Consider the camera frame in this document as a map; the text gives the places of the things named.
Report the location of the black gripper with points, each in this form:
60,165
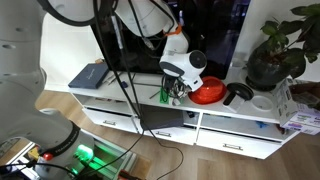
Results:
173,87

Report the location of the green plastic case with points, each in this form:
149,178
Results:
165,98

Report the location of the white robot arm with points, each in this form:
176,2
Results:
24,70

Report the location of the dark grey open drawer box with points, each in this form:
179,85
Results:
154,117

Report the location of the red sequin hat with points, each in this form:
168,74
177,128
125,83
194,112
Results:
212,90

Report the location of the small blue object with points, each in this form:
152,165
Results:
124,84

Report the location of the white tv stand cabinet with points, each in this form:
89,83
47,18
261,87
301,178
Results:
247,132

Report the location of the black flat screen television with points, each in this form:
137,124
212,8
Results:
210,26

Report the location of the dark blue flat box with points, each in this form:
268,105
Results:
90,77

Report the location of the white round dish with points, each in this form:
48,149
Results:
262,103

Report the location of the potted green plant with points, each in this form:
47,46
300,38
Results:
290,45

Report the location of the white cardboard box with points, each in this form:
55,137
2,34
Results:
298,106

